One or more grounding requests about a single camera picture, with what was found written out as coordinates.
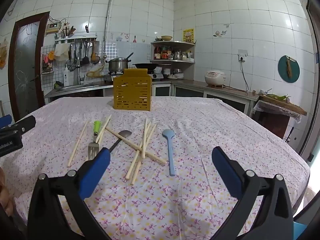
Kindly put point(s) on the white rice cooker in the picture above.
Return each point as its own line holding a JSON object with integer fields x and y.
{"x": 215, "y": 78}

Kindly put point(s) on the metal utensil rack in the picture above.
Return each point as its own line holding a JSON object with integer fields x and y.
{"x": 75, "y": 38}

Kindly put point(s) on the wall control box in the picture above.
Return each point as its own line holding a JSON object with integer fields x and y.
{"x": 53, "y": 28}

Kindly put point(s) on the white wall outlet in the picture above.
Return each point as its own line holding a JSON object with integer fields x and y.
{"x": 242, "y": 54}

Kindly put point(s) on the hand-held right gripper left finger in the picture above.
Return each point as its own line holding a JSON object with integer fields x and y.
{"x": 96, "y": 167}

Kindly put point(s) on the green peppers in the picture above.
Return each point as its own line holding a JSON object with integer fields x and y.
{"x": 278, "y": 96}

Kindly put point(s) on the red sauce bottle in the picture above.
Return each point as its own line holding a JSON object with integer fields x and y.
{"x": 164, "y": 53}
{"x": 157, "y": 53}

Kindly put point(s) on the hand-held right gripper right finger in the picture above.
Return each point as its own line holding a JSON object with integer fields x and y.
{"x": 226, "y": 170}

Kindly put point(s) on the kitchen counter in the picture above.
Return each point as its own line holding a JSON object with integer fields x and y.
{"x": 190, "y": 83}

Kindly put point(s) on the white soap bottle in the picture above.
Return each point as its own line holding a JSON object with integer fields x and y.
{"x": 67, "y": 78}

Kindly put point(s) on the wall stickers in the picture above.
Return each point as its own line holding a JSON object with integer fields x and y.
{"x": 220, "y": 33}

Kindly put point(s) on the wooden cutting board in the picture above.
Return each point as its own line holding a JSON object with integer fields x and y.
{"x": 282, "y": 103}

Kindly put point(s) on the brown glass door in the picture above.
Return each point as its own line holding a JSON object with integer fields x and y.
{"x": 25, "y": 67}

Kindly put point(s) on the gas stove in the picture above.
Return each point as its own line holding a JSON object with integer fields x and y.
{"x": 157, "y": 76}

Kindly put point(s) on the metal wall pipe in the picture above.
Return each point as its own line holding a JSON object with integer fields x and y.
{"x": 107, "y": 17}

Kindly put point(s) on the plastic-covered side table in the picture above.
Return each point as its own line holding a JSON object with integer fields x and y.
{"x": 272, "y": 122}

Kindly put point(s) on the beige bowl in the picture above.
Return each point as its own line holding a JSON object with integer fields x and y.
{"x": 166, "y": 38}

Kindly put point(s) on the person's left hand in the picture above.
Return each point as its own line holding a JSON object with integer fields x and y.
{"x": 3, "y": 195}

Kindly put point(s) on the corner wall shelf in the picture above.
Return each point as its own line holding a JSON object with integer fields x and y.
{"x": 172, "y": 60}

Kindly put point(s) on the round green cutting board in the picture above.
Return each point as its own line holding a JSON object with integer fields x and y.
{"x": 283, "y": 70}

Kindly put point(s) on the steel cooking pot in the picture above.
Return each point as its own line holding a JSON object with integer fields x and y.
{"x": 117, "y": 66}

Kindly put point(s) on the blue plastic spoon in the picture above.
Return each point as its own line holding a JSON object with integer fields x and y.
{"x": 171, "y": 155}

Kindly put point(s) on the black hanging spatula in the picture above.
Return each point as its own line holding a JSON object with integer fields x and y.
{"x": 85, "y": 59}

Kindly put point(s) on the steel sink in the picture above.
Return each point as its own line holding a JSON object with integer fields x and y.
{"x": 75, "y": 87}

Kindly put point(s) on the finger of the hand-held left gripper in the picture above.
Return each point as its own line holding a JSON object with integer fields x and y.
{"x": 25, "y": 124}
{"x": 5, "y": 121}

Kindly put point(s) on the yellow wall poster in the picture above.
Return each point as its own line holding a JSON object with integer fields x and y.
{"x": 188, "y": 35}

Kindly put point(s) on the yellow utensil holder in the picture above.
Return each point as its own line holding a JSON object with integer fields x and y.
{"x": 132, "y": 92}

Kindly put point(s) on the floral tablecloth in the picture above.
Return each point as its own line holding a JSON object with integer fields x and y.
{"x": 200, "y": 130}

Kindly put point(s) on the white hanging cloth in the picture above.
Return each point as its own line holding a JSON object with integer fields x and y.
{"x": 61, "y": 52}

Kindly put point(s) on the wooden chopstick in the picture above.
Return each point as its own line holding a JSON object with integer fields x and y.
{"x": 78, "y": 143}
{"x": 130, "y": 143}
{"x": 105, "y": 127}
{"x": 137, "y": 172}
{"x": 102, "y": 137}
{"x": 132, "y": 166}
{"x": 144, "y": 137}

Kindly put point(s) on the black wok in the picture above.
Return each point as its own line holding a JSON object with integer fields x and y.
{"x": 146, "y": 66}

